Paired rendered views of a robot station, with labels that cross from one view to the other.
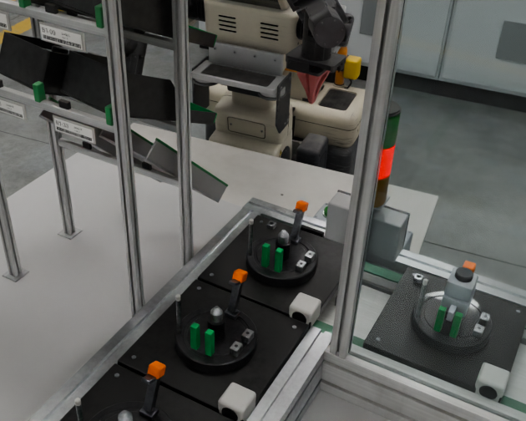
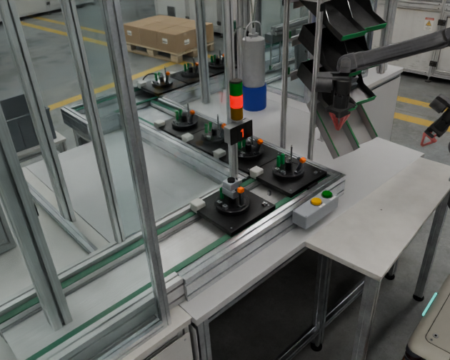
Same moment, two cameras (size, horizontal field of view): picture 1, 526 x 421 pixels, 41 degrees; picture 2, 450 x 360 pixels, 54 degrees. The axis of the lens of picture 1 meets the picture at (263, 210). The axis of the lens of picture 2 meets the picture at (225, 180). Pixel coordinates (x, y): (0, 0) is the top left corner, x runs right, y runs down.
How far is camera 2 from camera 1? 222 cm
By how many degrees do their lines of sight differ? 87
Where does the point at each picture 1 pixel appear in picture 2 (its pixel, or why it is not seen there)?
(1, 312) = (300, 137)
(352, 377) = not seen: hidden behind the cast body
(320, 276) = (276, 180)
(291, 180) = (398, 216)
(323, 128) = not seen: outside the picture
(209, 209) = (366, 184)
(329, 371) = not seen: hidden behind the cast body
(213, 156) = (424, 192)
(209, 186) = (330, 146)
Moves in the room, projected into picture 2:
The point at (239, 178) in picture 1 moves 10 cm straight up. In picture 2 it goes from (399, 197) to (403, 178)
